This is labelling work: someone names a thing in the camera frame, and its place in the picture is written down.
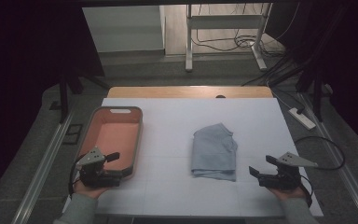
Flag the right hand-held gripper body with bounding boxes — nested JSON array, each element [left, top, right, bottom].
[[257, 151, 319, 191]]

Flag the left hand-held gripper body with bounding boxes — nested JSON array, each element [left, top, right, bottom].
[[75, 147, 109, 189]]

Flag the light blue cloth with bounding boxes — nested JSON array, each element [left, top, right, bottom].
[[190, 122, 239, 183]]

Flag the person's right hand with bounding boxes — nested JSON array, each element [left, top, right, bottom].
[[266, 186, 307, 202]]

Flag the person's left hand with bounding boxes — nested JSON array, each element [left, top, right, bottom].
[[73, 179, 110, 200]]

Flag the dark floor socket covers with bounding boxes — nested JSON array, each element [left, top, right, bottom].
[[62, 123, 84, 146]]

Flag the white power strip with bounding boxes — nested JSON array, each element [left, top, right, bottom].
[[288, 107, 317, 131]]

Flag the white table cover sheet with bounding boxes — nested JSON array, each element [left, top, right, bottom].
[[62, 97, 324, 217]]

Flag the black tripod stand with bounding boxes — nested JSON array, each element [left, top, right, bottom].
[[48, 73, 111, 124]]

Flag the wooden table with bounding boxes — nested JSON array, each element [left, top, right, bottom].
[[106, 86, 274, 99]]

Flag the left hand-held gripper black cable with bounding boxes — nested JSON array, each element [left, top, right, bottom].
[[68, 153, 85, 199]]

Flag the hand-held gripper black cable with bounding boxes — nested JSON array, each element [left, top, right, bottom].
[[68, 153, 85, 199], [297, 174, 314, 209]]

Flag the right hand-held gripper black cable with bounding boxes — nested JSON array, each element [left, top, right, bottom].
[[297, 174, 314, 209]]

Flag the metal floor rail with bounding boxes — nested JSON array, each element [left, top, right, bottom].
[[10, 105, 77, 224], [297, 92, 358, 224]]

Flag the black looped cable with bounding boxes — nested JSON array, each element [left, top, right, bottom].
[[294, 135, 346, 171]]

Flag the black stand with cables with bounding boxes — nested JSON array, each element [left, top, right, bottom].
[[241, 6, 349, 123]]

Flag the tangle of black floor cables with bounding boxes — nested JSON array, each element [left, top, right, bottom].
[[190, 29, 285, 59]]

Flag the white metal desk frame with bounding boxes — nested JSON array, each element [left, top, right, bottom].
[[185, 3, 273, 73]]

